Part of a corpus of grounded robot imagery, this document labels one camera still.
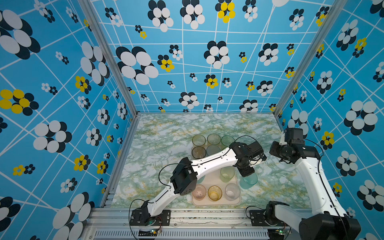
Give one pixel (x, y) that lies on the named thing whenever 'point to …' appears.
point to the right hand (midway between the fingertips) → (276, 148)
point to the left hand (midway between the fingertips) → (250, 170)
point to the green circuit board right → (276, 234)
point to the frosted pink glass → (199, 193)
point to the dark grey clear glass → (199, 152)
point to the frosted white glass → (232, 191)
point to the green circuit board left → (150, 232)
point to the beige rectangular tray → (221, 179)
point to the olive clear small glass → (214, 192)
